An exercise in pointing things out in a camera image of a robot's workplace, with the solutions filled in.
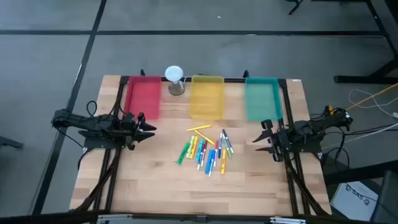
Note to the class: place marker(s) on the yellow translucent plastic bin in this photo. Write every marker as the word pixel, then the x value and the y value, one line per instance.
pixel 206 98

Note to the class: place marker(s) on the gray metal bracket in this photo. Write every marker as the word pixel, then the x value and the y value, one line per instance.
pixel 115 219
pixel 287 221

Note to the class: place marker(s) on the white printed box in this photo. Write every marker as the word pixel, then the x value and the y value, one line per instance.
pixel 351 202

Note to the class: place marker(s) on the teal translucent plastic bin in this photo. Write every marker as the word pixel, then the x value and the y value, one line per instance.
pixel 262 99

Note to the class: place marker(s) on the thick orange-yellow marker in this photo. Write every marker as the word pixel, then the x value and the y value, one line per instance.
pixel 194 148

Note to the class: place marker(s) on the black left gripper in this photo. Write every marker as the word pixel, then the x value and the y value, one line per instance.
pixel 132 137

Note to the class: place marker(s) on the white mushroom table lamp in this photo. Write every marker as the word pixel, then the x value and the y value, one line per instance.
pixel 174 74

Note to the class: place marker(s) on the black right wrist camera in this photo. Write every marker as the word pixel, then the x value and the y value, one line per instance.
pixel 283 135

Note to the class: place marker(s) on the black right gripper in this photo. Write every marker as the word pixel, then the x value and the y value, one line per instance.
pixel 280 149

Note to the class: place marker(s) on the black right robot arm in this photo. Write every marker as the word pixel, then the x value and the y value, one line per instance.
pixel 308 129

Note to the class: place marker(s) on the thin white marker pink label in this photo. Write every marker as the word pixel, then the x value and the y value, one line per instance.
pixel 216 147

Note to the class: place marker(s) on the black desk foot bar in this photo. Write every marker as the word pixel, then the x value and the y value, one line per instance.
pixel 357 175

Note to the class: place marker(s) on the thin white marker red cap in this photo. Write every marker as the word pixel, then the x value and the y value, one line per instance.
pixel 204 146

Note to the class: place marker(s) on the thick light green marker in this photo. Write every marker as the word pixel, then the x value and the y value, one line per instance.
pixel 190 147

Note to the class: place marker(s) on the red translucent plastic bin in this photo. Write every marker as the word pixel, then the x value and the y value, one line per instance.
pixel 143 98

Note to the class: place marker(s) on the black furniture foot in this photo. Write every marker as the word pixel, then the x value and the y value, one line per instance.
pixel 9 143

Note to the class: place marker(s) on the slim yellow highlighter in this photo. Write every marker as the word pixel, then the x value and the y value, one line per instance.
pixel 204 137
pixel 199 127

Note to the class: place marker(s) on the thin white marker blue cap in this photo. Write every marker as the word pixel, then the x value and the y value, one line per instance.
pixel 220 146

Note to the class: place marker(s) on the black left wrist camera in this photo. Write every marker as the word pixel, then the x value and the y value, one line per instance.
pixel 129 119

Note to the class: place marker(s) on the thin white marker blue label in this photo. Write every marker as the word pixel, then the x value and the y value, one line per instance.
pixel 211 172

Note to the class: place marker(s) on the thin white marker black cap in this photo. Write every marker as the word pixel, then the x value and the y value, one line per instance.
pixel 228 140

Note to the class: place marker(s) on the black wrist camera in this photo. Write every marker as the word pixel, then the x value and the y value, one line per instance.
pixel 129 119
pixel 283 135

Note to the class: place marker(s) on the black desk leg frame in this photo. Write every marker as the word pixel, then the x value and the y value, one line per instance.
pixel 357 79

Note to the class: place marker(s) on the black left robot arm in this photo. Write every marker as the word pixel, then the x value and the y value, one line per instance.
pixel 93 123

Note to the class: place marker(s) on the thin white marker maroon cap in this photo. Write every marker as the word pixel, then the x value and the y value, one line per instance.
pixel 199 163

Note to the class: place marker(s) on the thick dark green marker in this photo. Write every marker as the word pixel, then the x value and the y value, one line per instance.
pixel 183 153

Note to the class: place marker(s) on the thick teal marker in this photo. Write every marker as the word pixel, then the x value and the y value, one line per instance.
pixel 199 151

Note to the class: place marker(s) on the black aluminium table frame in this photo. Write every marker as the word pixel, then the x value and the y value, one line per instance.
pixel 230 80

